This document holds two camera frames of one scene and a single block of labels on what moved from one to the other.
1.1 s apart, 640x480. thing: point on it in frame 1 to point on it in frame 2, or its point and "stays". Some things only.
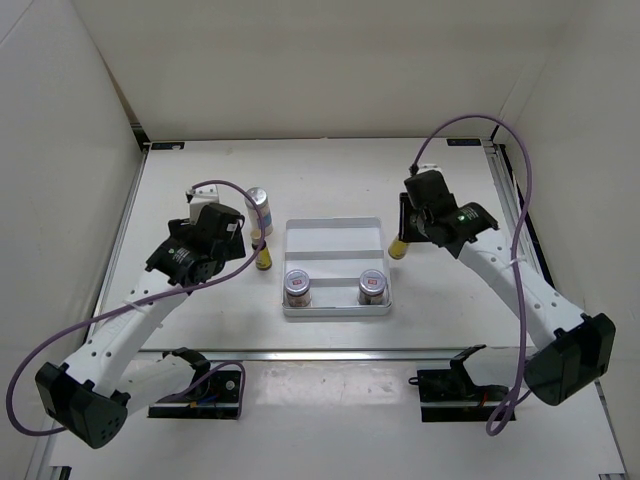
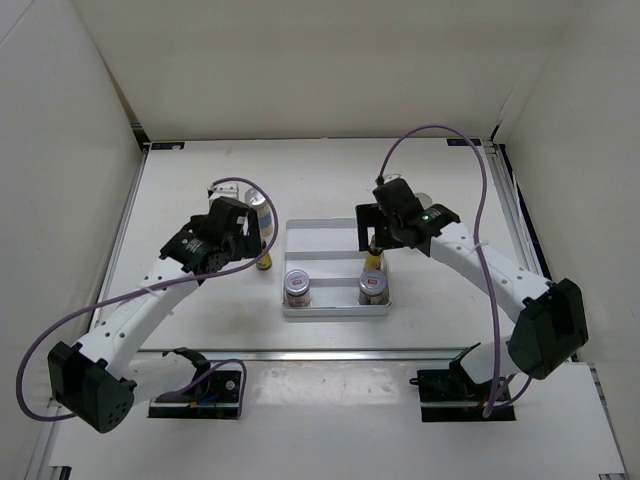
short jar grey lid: [296, 285] stays
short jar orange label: [373, 288] stays
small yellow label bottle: [263, 259] stays
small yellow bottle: [397, 249] to [373, 258]
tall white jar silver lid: [260, 194] stays
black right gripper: [406, 234] to [369, 216]
